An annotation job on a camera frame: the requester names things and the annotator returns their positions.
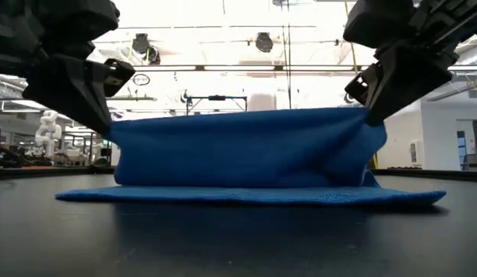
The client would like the black hanging cable loop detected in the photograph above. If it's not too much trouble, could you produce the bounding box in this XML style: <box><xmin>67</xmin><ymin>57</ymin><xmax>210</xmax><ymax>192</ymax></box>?
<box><xmin>132</xmin><ymin>72</ymin><xmax>152</xmax><ymax>87</ymax></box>

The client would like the white round pillar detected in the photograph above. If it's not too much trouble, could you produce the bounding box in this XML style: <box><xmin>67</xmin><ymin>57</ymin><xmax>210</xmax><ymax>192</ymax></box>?
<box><xmin>248</xmin><ymin>92</ymin><xmax>278</xmax><ymax>112</ymax></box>

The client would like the blue microfiber towel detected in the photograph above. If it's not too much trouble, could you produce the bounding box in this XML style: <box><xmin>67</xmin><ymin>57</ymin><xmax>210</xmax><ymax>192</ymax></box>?
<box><xmin>55</xmin><ymin>106</ymin><xmax>448</xmax><ymax>207</ymax></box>

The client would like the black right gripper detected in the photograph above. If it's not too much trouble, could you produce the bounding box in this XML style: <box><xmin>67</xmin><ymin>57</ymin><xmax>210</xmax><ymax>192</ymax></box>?
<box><xmin>342</xmin><ymin>0</ymin><xmax>461</xmax><ymax>127</ymax></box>

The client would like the black ceiling cable reel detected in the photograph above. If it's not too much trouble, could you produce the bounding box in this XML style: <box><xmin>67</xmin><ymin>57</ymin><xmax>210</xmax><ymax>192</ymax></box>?
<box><xmin>130</xmin><ymin>33</ymin><xmax>162</xmax><ymax>65</ymax></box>
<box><xmin>254</xmin><ymin>32</ymin><xmax>275</xmax><ymax>54</ymax></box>

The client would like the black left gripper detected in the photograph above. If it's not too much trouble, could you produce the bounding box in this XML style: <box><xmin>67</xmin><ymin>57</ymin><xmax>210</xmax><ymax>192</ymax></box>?
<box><xmin>22</xmin><ymin>0</ymin><xmax>136</xmax><ymax>136</ymax></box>

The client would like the black metal gantry frame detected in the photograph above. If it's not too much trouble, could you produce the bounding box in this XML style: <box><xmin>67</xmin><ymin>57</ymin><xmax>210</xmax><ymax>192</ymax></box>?
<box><xmin>185</xmin><ymin>95</ymin><xmax>249</xmax><ymax>116</ymax></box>

